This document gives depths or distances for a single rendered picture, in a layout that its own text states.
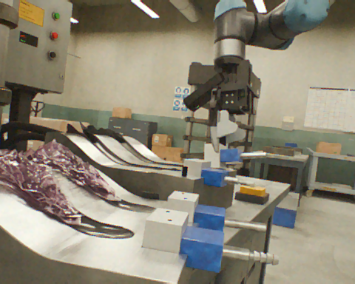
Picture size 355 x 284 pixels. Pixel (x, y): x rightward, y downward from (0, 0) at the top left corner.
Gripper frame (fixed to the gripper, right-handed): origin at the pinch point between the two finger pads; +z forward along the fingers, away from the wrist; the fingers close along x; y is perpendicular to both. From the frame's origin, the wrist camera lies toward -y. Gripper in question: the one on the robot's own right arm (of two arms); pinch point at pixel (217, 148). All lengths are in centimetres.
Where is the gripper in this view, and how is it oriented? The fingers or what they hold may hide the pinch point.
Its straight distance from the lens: 70.8
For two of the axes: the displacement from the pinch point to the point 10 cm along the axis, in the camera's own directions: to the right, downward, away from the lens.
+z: -0.5, 9.9, -1.4
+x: 4.3, 1.4, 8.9
